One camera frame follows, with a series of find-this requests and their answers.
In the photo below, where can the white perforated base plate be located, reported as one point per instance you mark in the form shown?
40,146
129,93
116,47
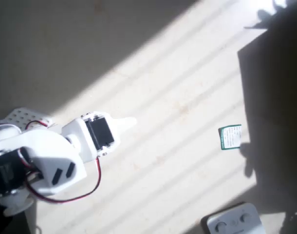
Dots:
19,115

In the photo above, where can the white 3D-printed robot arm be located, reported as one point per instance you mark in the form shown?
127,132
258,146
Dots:
53,151

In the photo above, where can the white device with round knobs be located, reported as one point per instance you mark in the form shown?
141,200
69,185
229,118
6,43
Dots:
236,219

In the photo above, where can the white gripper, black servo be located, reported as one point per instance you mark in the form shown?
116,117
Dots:
100,134

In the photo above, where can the green-bordered white card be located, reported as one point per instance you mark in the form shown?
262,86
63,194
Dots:
230,137

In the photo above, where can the white knitted work glove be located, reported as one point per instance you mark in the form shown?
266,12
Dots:
280,2

